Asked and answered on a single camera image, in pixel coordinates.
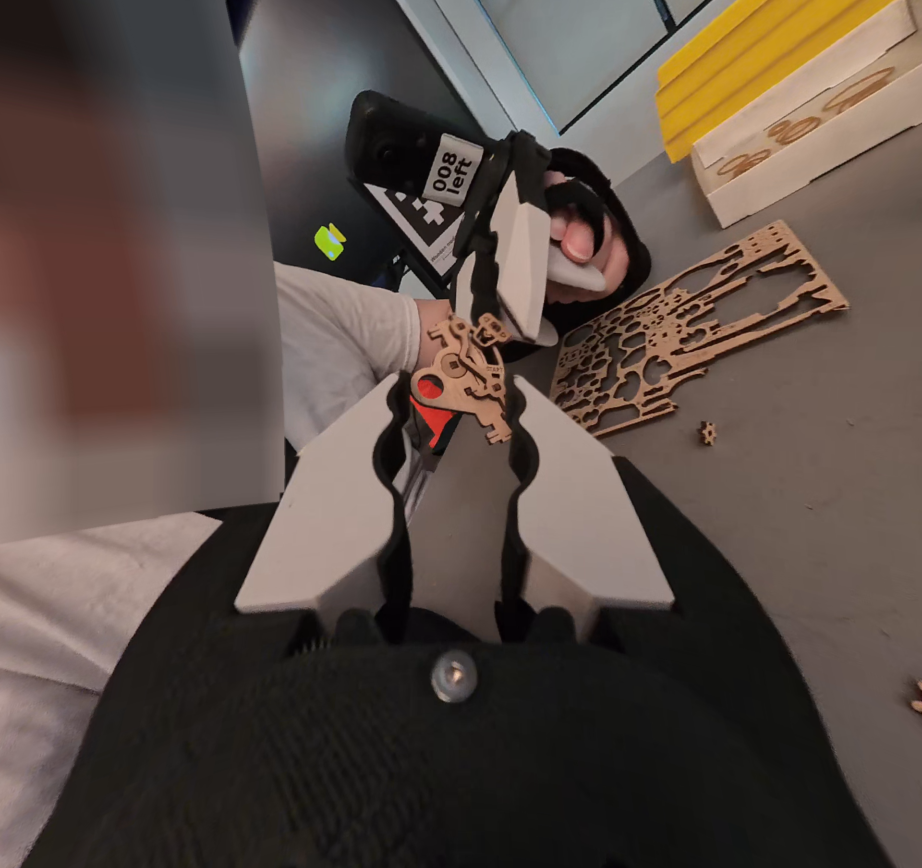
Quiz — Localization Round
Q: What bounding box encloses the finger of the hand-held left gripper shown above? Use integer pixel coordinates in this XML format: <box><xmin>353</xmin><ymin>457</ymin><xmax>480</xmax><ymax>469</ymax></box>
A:
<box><xmin>492</xmin><ymin>171</ymin><xmax>554</xmax><ymax>344</ymax></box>
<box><xmin>450</xmin><ymin>252</ymin><xmax>499</xmax><ymax>323</ymax></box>

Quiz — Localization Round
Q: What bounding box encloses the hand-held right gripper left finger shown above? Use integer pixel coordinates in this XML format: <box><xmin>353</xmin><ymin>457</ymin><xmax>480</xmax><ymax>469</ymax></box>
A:
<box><xmin>234</xmin><ymin>372</ymin><xmax>417</xmax><ymax>644</ymax></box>

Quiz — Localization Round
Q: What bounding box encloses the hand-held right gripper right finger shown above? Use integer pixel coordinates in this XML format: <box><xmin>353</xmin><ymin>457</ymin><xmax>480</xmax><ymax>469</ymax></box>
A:
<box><xmin>497</xmin><ymin>376</ymin><xmax>677</xmax><ymax>644</ymax></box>

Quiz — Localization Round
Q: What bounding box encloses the small wooden gear assembly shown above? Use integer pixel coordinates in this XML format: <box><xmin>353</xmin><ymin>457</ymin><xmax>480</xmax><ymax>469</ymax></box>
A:
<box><xmin>408</xmin><ymin>312</ymin><xmax>515</xmax><ymax>449</ymax></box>

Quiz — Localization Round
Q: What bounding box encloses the person's left forearm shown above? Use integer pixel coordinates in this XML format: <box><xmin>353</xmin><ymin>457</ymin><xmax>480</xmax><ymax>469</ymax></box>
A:
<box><xmin>418</xmin><ymin>299</ymin><xmax>452</xmax><ymax>373</ymax></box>

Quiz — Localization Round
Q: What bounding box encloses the laser-cut wooden parts sheet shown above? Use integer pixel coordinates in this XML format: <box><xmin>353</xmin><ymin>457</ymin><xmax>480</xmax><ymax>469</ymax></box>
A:
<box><xmin>547</xmin><ymin>220</ymin><xmax>852</xmax><ymax>440</ymax></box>

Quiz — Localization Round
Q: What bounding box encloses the person's left hand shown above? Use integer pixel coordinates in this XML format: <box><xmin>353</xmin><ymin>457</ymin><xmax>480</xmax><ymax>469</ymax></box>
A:
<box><xmin>544</xmin><ymin>171</ymin><xmax>635</xmax><ymax>294</ymax></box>

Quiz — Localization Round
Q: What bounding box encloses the framed marker sign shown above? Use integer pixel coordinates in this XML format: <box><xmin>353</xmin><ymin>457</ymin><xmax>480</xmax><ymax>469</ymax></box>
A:
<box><xmin>362</xmin><ymin>180</ymin><xmax>478</xmax><ymax>301</ymax></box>

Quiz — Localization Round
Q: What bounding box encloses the large black panel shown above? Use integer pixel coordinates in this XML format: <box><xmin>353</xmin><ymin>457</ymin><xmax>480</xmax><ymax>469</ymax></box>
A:
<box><xmin>222</xmin><ymin>0</ymin><xmax>499</xmax><ymax>294</ymax></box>

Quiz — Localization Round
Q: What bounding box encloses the orange cloth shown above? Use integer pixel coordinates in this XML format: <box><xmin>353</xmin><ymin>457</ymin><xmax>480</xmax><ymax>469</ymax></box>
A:
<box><xmin>412</xmin><ymin>402</ymin><xmax>463</xmax><ymax>452</ymax></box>

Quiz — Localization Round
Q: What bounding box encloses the frosted glass window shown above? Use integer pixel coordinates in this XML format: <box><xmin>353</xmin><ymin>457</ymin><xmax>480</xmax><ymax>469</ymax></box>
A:
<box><xmin>360</xmin><ymin>0</ymin><xmax>802</xmax><ymax>135</ymax></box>

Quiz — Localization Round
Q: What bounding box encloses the white cardboard tray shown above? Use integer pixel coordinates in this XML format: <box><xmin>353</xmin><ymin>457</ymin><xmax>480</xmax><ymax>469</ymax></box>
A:
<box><xmin>690</xmin><ymin>0</ymin><xmax>922</xmax><ymax>231</ymax></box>

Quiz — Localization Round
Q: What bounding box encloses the pile of rubber bands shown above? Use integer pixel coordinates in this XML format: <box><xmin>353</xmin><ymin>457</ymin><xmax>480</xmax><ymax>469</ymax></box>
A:
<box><xmin>715</xmin><ymin>66</ymin><xmax>899</xmax><ymax>179</ymax></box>

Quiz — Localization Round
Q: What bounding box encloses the yellow plastic bin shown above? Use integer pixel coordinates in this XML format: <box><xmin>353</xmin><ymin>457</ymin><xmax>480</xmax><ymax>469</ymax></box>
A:
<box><xmin>653</xmin><ymin>0</ymin><xmax>922</xmax><ymax>166</ymax></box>

